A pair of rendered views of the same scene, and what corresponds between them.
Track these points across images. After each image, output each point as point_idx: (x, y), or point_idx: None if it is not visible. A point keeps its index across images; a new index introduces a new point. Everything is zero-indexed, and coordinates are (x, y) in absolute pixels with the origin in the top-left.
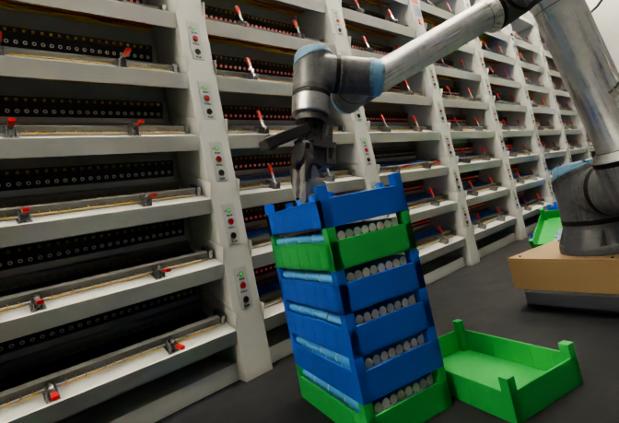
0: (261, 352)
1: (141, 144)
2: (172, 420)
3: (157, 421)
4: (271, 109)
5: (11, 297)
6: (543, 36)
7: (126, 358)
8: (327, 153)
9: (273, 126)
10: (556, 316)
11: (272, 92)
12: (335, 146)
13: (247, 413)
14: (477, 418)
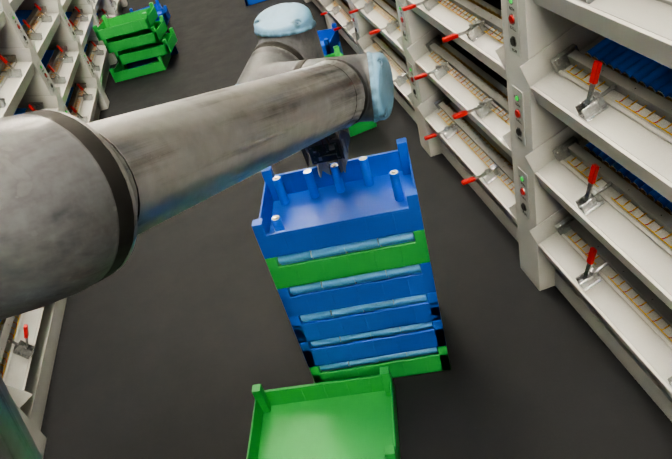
0: (532, 265)
1: None
2: (482, 220)
3: (490, 211)
4: None
5: (442, 55)
6: (1, 377)
7: (480, 152)
8: (304, 149)
9: None
10: None
11: None
12: (301, 150)
13: (444, 265)
14: None
